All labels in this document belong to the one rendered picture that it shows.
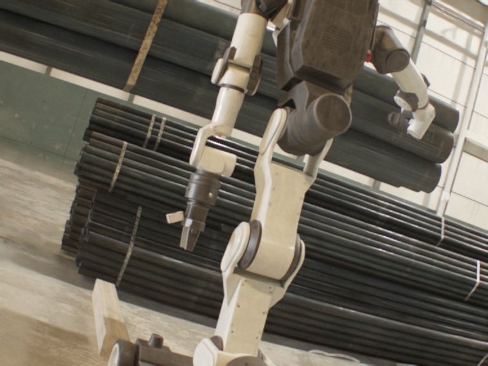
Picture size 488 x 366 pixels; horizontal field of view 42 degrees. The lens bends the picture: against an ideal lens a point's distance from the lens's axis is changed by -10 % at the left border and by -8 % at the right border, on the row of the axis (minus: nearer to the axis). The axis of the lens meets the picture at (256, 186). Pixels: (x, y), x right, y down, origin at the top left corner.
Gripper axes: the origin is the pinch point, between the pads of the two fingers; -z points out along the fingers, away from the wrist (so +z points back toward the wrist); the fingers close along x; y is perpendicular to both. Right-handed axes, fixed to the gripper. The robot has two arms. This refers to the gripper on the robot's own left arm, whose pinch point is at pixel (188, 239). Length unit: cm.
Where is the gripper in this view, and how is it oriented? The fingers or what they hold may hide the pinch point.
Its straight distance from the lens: 195.1
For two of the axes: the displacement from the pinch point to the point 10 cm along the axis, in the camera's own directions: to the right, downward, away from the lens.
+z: 2.8, -9.6, 0.7
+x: -2.3, 0.1, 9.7
